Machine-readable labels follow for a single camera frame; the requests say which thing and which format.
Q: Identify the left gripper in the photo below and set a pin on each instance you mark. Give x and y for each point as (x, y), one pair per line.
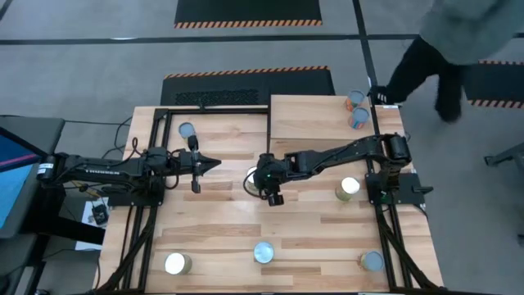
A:
(186, 162)

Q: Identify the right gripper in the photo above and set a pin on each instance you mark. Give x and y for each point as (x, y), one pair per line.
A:
(276, 168)

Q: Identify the green labelled tin can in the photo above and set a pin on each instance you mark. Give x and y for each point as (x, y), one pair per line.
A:
(250, 178)
(178, 263)

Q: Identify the white mix fruit can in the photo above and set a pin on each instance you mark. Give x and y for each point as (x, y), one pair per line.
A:
(186, 130)

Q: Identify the green pears can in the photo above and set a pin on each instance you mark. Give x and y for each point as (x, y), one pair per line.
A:
(263, 252)

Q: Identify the green oranges can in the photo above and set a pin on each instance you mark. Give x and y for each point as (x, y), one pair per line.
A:
(348, 187)

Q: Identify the teal and pink can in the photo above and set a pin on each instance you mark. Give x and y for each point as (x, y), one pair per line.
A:
(359, 117)

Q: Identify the orange red tin can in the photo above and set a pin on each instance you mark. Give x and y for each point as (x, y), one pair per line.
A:
(371, 261)

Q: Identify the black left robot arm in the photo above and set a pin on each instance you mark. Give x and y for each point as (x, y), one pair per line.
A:
(114, 168)

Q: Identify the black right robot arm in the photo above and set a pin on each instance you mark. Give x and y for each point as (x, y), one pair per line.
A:
(335, 155)

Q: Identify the black mat with striped edge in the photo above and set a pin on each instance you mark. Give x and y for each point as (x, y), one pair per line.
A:
(245, 84)
(495, 86)
(245, 10)

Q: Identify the small black device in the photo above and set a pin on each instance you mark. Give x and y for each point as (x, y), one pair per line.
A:
(100, 214)

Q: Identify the teal and orange can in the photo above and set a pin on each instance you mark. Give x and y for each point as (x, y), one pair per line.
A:
(355, 98)

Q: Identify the white paper sheet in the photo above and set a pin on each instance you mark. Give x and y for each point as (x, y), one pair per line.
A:
(88, 213)

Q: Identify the black stand base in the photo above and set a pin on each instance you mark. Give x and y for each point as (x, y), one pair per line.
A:
(61, 229)

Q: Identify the monitor with blue screen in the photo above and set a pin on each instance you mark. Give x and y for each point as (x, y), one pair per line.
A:
(12, 184)

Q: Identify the grey chair leg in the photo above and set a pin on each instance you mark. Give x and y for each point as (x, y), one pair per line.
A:
(507, 155)

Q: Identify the person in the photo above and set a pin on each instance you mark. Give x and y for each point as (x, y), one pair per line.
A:
(462, 24)

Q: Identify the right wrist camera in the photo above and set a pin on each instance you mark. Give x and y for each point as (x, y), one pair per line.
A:
(264, 179)

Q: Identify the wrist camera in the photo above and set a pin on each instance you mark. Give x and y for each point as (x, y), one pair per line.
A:
(264, 179)
(187, 163)

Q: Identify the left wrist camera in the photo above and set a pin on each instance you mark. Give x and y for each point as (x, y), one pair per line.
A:
(187, 163)

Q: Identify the black aluminium table frame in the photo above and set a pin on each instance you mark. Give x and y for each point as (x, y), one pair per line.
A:
(217, 111)

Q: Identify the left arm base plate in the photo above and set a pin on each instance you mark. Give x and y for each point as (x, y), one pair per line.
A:
(135, 198)

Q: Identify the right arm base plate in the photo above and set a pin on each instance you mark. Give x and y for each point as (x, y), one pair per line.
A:
(403, 188)

